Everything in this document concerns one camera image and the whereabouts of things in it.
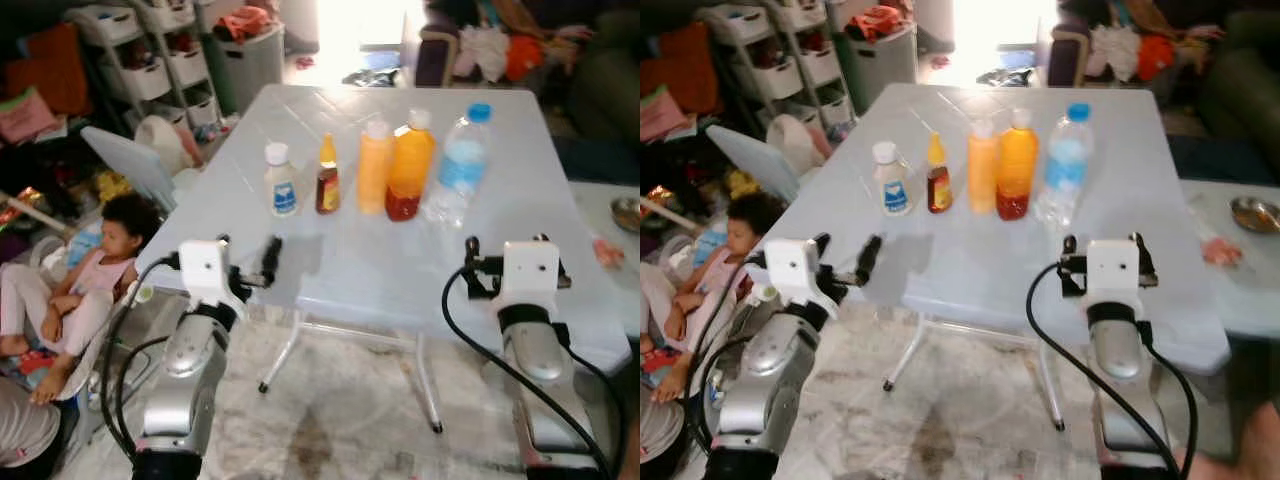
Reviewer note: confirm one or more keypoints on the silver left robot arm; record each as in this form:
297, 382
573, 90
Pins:
765, 390
185, 390

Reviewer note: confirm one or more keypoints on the small pink wrapper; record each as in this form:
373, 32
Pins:
1222, 250
608, 253

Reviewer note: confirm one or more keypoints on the white folding table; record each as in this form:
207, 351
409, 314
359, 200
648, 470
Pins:
1000, 260
400, 260

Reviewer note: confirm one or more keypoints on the white-lidded mayonnaise jar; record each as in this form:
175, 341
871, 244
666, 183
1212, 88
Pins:
891, 185
283, 185

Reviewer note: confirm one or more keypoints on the blue-capped clear water bottle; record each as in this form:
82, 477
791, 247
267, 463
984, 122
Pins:
460, 170
1065, 170

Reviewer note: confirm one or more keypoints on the white side table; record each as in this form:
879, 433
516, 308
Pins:
1245, 290
610, 295

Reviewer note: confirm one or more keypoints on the steel bowl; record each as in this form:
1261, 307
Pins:
1255, 215
628, 214

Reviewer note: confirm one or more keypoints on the orange and red juice bottle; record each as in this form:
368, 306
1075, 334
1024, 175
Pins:
1017, 165
411, 165

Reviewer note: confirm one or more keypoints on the small yellow-capped sauce bottle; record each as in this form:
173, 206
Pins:
938, 180
328, 180

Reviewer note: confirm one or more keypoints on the yellow toy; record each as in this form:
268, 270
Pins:
742, 184
115, 187

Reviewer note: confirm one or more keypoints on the grey-blue plastic panel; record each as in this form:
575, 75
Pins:
755, 160
130, 165

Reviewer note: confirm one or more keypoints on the pale orange juice bottle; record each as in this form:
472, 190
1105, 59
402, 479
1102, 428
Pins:
982, 170
374, 170

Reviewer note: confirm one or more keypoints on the child in pink clothes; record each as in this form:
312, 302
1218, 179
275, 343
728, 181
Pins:
715, 285
95, 285

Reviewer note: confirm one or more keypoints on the dark green sofa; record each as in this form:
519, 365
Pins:
610, 90
1240, 90

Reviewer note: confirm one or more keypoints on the pink cushion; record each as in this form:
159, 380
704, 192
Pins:
660, 115
25, 115

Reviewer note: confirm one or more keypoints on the grey laundry bin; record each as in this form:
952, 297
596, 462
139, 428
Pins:
885, 65
255, 70

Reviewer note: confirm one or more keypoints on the white tiered storage rack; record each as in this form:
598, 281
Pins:
150, 75
775, 75

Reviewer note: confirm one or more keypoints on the bright orange garment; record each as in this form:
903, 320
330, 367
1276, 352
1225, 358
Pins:
1153, 58
523, 58

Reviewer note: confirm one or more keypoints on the purple armchair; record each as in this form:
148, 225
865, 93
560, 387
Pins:
1065, 60
435, 60

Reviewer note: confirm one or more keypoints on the white clothing pile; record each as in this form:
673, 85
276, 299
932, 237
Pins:
1115, 50
485, 50

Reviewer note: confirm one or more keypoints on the orange cloth bundle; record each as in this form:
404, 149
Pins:
245, 22
878, 22

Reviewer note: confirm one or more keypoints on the adult in grey clothing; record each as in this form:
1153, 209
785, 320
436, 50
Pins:
25, 430
658, 430

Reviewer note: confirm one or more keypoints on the rust orange fabric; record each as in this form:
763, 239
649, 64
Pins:
690, 65
55, 70

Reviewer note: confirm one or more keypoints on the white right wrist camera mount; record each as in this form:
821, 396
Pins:
530, 270
1113, 268

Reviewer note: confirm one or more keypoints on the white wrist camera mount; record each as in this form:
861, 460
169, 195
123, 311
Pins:
1113, 268
203, 272
530, 270
790, 272

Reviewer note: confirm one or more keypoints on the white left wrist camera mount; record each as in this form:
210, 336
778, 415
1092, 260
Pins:
203, 272
790, 272

